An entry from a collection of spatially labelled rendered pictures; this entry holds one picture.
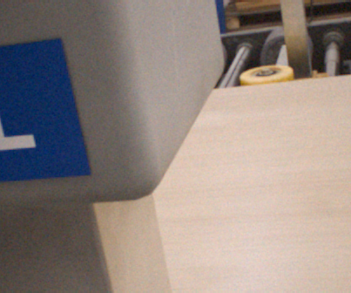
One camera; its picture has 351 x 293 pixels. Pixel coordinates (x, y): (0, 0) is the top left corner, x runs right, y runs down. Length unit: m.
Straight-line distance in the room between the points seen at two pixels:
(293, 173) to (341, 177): 0.05
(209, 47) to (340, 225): 0.51
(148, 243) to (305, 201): 0.54
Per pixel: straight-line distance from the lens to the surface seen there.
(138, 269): 0.15
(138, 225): 0.15
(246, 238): 0.65
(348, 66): 1.78
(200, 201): 0.73
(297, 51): 1.24
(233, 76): 1.51
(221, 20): 5.86
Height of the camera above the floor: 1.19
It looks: 19 degrees down
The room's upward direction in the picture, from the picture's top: 10 degrees counter-clockwise
